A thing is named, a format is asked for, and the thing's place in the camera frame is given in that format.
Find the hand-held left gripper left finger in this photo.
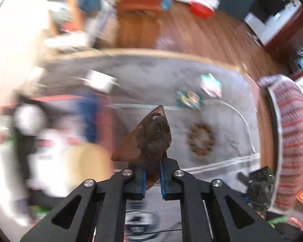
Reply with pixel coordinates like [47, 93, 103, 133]
[20, 163, 145, 242]

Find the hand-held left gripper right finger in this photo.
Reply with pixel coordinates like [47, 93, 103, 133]
[160, 158, 286, 242]

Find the brown translucent packet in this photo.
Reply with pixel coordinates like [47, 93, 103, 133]
[110, 104, 173, 191]

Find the white plush toy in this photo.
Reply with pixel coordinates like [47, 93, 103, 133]
[14, 104, 96, 199]

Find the yellow round sponge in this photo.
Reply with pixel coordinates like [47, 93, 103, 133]
[73, 146, 114, 192]

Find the dark printed snack packet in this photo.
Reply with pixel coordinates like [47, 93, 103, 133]
[175, 90, 202, 110]

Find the grey striped blanket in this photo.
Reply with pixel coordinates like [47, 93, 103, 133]
[23, 53, 262, 242]

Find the pastel face mask packet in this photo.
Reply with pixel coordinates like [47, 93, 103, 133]
[200, 73, 223, 98]

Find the grey ribbed cup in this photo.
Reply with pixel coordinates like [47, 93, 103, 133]
[87, 70, 118, 93]

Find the red plastic basin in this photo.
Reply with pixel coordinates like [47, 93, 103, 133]
[189, 2, 215, 19]

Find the wooden shelf rack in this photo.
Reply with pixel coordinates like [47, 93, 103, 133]
[47, 0, 117, 48]

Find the black cable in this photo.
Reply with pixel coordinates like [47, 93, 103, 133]
[151, 228, 183, 234]

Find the wooden bead bracelet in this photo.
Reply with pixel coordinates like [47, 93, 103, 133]
[188, 122, 216, 156]

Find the white charging cable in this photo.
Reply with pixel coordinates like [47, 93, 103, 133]
[204, 99, 258, 154]

